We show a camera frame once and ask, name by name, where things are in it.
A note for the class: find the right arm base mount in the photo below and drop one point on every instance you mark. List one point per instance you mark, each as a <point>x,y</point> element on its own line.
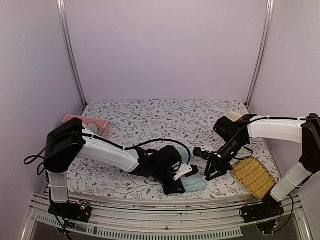
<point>261,211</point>

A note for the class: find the woven bamboo tray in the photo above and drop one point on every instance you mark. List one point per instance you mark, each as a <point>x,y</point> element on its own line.
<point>253,176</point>

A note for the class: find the aluminium front frame rail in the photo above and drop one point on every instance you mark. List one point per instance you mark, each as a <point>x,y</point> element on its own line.
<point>181,219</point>

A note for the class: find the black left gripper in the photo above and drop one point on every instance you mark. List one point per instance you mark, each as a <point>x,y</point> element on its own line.
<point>177,188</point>

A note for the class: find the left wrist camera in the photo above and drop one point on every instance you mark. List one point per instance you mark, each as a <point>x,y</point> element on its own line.
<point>186,170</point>

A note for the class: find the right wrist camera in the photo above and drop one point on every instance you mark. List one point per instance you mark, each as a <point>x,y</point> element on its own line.
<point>202,153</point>

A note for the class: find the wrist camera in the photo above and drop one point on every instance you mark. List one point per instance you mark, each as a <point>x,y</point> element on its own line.
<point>186,170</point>
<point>202,153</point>

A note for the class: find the left aluminium post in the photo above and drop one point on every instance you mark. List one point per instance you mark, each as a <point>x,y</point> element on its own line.
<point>61,7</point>

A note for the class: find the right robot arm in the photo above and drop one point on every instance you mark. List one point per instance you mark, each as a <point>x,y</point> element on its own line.
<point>269,157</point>

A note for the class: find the blue towel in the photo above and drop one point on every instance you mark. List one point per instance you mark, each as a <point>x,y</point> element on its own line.
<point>191,183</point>

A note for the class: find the green towel with panda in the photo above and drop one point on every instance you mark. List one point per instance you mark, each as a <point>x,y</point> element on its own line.
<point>93,128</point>

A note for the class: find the right aluminium post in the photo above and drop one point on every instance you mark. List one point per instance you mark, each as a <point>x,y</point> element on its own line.
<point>261,51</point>

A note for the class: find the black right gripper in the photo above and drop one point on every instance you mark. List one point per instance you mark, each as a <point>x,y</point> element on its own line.
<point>223,171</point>

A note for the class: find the pink plastic basket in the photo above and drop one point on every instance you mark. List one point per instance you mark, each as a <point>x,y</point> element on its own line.
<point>102,124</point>

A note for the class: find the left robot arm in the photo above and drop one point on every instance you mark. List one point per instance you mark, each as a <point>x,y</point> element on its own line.
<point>72,140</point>

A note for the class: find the aluminium post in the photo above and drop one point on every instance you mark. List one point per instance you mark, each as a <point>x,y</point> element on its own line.
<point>61,7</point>
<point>261,51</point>

